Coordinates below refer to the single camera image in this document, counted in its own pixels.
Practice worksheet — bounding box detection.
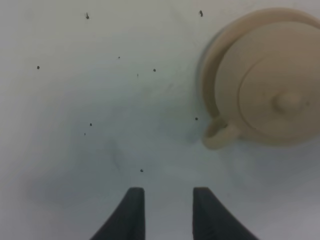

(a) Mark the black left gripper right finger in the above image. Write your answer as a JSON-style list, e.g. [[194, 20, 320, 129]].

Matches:
[[192, 187, 258, 240]]

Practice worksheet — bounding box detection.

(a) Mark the beige clay teapot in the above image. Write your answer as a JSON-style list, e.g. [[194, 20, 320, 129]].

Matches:
[[203, 21, 320, 149]]

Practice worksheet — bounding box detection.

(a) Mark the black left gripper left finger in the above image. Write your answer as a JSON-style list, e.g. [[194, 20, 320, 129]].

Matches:
[[91, 187, 145, 240]]

